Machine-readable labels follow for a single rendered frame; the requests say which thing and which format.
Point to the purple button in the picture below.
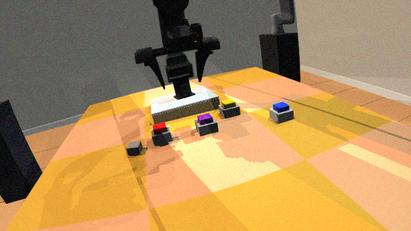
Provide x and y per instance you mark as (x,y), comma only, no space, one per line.
(206,124)

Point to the yellow button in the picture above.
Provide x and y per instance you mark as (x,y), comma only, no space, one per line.
(229,108)

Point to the blue button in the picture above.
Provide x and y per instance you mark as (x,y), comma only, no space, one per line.
(281,112)

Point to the red button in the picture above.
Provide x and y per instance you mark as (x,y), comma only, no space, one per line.
(161,134)

